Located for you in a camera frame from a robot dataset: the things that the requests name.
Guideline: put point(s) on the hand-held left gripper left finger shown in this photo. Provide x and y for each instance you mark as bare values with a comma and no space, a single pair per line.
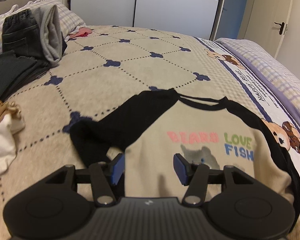
117,168

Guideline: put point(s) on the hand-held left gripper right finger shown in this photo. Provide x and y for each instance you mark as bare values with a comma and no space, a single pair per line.
180,167

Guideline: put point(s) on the beige and black sweatshirt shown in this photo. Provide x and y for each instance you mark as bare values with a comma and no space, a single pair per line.
190,120

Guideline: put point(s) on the plaid pillow right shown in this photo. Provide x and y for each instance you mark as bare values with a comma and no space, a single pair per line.
272,62

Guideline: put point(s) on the printed bear blanket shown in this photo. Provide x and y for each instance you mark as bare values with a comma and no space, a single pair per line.
140,67

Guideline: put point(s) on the white cloth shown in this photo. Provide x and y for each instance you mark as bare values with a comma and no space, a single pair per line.
2,145

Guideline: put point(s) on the pink cloth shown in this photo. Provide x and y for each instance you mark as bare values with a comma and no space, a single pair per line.
81,32

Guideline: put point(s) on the cream door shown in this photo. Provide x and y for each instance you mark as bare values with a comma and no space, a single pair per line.
270,10

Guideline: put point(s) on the dark folded cloth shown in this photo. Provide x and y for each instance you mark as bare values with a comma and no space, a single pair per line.
7,72

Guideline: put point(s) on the grey folded garment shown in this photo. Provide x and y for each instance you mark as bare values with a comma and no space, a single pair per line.
51,35

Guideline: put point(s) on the checked pillow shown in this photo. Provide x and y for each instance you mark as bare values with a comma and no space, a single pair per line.
67,17

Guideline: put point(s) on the dark folded jeans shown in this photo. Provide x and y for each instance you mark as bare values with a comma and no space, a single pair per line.
17,35

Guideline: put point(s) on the white and teal wardrobe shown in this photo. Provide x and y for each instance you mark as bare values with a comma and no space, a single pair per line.
152,2

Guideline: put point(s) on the grey headboard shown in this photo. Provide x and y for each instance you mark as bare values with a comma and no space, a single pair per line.
20,2

